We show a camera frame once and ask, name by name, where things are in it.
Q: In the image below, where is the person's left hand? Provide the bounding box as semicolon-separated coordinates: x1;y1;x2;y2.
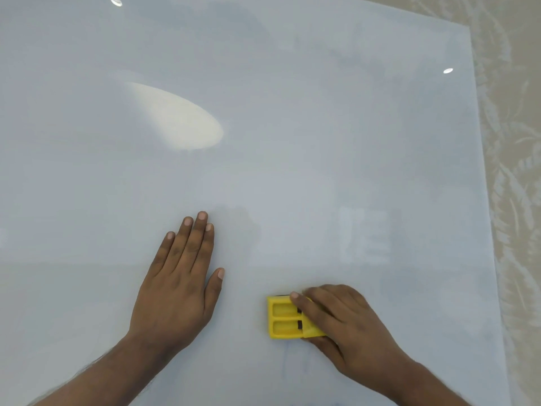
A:
127;211;225;355

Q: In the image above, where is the yellow whiteboard eraser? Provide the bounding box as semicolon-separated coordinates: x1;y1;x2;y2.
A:
267;294;329;340

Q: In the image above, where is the person's right hand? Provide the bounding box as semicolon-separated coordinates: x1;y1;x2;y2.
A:
290;284;417;396

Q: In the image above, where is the glossy white whiteboard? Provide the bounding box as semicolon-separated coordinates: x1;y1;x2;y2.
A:
0;0;513;406

